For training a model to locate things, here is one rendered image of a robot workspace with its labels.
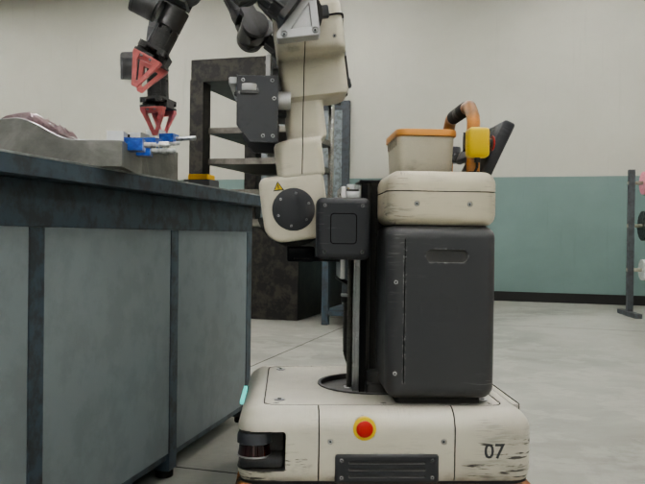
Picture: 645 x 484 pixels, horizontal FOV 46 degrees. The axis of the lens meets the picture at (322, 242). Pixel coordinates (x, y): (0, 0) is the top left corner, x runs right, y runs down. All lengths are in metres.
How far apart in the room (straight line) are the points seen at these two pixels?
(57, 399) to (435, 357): 0.81
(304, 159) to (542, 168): 6.53
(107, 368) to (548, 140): 6.93
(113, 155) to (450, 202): 0.74
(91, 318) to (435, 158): 0.89
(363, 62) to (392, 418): 7.20
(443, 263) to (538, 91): 6.72
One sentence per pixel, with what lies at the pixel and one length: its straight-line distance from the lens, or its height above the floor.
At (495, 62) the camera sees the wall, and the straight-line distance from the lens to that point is 8.49.
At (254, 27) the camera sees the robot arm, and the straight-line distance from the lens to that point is 2.21.
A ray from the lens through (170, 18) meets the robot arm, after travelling 1.82.
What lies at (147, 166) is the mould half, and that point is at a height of 0.83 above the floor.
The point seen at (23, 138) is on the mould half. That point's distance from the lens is 1.71.
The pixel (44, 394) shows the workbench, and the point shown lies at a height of 0.35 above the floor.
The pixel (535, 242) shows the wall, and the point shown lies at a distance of 8.26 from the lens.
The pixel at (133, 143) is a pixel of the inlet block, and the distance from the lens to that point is 1.72.
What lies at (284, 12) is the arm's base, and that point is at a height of 1.16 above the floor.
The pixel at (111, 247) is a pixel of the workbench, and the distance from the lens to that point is 1.81.
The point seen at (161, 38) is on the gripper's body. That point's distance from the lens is 1.81.
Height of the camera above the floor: 0.66
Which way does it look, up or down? level
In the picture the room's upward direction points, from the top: 1 degrees clockwise
